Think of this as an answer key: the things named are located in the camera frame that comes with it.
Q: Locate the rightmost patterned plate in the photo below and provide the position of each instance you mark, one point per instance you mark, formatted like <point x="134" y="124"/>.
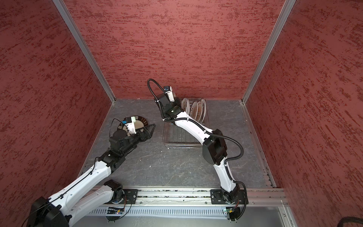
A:
<point x="204" y="110"/>

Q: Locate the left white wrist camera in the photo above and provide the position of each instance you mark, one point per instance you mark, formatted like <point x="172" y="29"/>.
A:
<point x="129" y="125"/>

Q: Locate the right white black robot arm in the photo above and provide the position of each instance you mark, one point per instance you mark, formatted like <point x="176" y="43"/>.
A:
<point x="214" y="148"/>

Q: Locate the left aluminium corner post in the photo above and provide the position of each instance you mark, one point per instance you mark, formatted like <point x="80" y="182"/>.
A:
<point x="66" y="16"/>

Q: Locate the right aluminium corner post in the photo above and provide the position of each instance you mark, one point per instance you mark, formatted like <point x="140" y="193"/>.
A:
<point x="280" y="22"/>

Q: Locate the aluminium corner post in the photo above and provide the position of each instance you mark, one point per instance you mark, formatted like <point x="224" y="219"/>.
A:
<point x="66" y="16"/>
<point x="280" y="22"/>

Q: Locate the white watermelon pattern plate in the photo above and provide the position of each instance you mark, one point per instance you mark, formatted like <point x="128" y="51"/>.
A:
<point x="185" y="105"/>

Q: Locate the white perforated cable duct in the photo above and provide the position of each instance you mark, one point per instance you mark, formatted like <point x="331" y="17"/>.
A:
<point x="155" y="211"/>

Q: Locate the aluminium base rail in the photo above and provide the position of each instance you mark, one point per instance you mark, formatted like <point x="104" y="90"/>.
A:
<point x="200" y="197"/>

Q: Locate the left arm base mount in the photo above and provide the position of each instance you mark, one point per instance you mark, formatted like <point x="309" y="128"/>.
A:
<point x="130" y="195"/>

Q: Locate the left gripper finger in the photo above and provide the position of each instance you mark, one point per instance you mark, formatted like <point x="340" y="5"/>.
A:
<point x="150" y="127"/>
<point x="150" y="134"/>

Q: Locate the dark striped rim cream plate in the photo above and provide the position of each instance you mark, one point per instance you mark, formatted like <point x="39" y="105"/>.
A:
<point x="140" y="122"/>

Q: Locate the wire dish rack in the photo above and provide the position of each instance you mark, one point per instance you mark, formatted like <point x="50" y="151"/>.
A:
<point x="176" y="137"/>

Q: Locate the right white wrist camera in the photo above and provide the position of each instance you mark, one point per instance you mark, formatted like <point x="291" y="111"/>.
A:
<point x="168" y="90"/>

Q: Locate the brown patterned plate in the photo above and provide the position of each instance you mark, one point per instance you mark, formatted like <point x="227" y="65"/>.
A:
<point x="194" y="110"/>

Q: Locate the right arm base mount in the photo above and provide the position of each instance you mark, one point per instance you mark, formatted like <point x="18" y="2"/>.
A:
<point x="220" y="196"/>

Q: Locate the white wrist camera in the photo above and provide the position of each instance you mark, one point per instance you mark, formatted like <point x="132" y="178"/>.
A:
<point x="168" y="90"/>
<point x="129" y="125"/>

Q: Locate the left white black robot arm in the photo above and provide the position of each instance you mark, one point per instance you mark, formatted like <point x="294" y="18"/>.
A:
<point x="66" y="207"/>

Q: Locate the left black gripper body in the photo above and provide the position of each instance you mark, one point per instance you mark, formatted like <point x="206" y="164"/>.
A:
<point x="142" y="138"/>

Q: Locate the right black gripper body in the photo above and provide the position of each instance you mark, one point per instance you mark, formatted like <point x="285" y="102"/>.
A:
<point x="177" y="102"/>

